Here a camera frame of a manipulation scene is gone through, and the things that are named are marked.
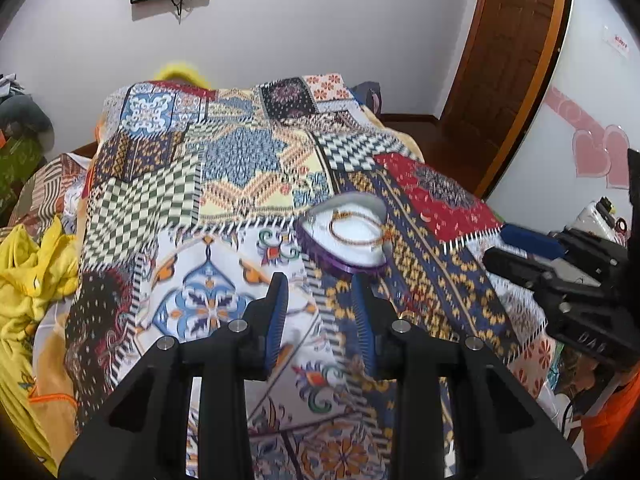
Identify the red beaded bracelet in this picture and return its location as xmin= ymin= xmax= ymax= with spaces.
xmin=327 ymin=209 xmax=397 ymax=250

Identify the purple heart-shaped jewelry box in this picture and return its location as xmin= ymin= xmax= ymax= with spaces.
xmin=294 ymin=192 xmax=393 ymax=276

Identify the white wardrobe sliding door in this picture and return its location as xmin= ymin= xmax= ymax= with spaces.
xmin=487 ymin=0 xmax=639 ymax=232

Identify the yellow blanket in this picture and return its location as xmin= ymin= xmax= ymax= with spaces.
xmin=1 ymin=217 xmax=78 ymax=474

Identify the dark blue bag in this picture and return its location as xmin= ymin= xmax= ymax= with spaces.
xmin=349 ymin=81 xmax=383 ymax=116

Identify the brown wooden door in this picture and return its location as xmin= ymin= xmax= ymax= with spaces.
xmin=440 ymin=0 xmax=564 ymax=197

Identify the striped brown pillow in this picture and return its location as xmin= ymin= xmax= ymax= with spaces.
xmin=9 ymin=153 xmax=91 ymax=238

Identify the pile of clutter clothes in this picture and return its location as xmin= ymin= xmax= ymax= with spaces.
xmin=1 ymin=74 xmax=52 ymax=214

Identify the yellow pillow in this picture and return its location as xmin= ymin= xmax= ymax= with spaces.
xmin=153 ymin=62 xmax=213 ymax=90

